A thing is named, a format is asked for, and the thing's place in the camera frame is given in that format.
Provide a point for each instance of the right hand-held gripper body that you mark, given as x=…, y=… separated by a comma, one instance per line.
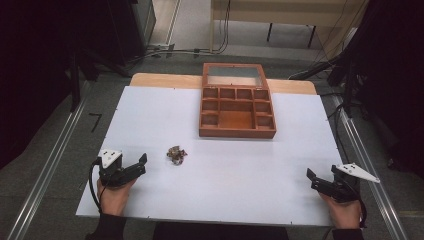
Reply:
x=350, y=180

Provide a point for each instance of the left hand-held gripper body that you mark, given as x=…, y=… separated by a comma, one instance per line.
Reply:
x=109, y=163

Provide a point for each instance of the small brown ornament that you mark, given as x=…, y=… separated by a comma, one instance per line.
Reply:
x=176, y=155

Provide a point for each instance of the wooden compartment box with lid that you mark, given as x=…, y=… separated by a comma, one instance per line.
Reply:
x=236, y=120

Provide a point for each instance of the person's right hand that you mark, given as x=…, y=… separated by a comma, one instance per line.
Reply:
x=345, y=213

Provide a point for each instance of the person's left hand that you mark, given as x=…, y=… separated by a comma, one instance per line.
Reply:
x=113, y=198

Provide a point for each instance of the black hex key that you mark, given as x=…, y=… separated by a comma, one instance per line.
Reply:
x=96, y=119

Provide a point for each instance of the white table cover sheet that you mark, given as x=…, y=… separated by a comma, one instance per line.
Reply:
x=213, y=186

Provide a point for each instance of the black stand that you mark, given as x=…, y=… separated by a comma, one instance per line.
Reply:
x=348, y=90

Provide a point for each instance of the person's dark clothed body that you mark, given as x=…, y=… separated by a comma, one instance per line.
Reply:
x=220, y=231

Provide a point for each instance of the black curtain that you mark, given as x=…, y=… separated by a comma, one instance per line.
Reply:
x=393, y=76
x=33, y=66

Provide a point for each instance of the dark cabinet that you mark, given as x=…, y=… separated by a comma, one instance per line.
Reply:
x=130, y=26

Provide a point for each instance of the light wooden bench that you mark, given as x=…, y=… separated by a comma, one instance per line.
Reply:
x=283, y=16

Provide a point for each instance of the aluminium floor rail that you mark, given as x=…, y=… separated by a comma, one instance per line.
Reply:
x=370, y=166
x=43, y=173

